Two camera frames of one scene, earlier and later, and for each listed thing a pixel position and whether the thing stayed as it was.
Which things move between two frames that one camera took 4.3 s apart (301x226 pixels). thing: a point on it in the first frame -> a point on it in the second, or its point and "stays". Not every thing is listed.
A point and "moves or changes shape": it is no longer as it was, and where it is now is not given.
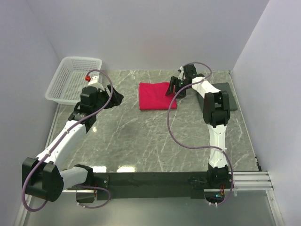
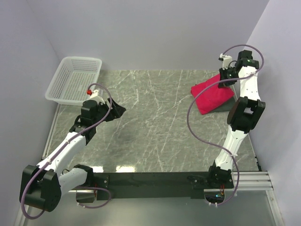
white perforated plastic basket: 69,78 stays
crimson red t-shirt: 152,96 moves or changes shape
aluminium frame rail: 251,181 stays
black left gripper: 116,100 -> 116,112
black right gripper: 174,82 -> 226,83
